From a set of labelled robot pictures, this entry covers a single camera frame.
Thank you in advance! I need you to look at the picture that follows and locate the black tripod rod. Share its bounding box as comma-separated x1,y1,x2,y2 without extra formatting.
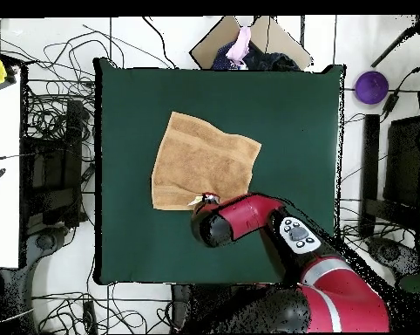
370,15,420,68

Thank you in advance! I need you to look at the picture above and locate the brown cardboard box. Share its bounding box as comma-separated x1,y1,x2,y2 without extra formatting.
189,15,314,71

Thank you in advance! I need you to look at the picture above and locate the black cable tangle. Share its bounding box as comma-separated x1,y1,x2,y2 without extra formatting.
21,24,96,140
31,282,173,334

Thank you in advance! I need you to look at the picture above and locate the white side table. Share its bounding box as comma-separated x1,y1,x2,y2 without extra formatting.
0,65,21,269

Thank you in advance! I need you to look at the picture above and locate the pink cloth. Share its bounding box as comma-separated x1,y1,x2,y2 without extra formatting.
227,25,252,67

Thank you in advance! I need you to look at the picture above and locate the dark grey floor base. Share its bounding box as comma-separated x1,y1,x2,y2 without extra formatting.
366,236,420,277

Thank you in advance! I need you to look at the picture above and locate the purple bowl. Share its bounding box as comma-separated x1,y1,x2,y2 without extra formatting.
355,70,390,105

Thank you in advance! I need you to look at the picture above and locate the black power adapter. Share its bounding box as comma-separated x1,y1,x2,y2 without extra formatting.
383,92,401,114

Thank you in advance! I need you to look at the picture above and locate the dark green table cloth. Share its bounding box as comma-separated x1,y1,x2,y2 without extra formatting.
93,57,347,292

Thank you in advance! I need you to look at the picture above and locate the orange terry towel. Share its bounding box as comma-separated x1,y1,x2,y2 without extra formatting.
151,111,262,211

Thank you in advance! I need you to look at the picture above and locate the black equipment stand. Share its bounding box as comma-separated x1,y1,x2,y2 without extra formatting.
358,113,420,238
21,99,85,228

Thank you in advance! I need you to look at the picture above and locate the black upright post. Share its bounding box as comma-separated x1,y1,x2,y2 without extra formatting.
171,284,192,332

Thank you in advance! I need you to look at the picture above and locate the dark blue clothing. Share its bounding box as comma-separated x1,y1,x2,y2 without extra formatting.
211,41,300,72

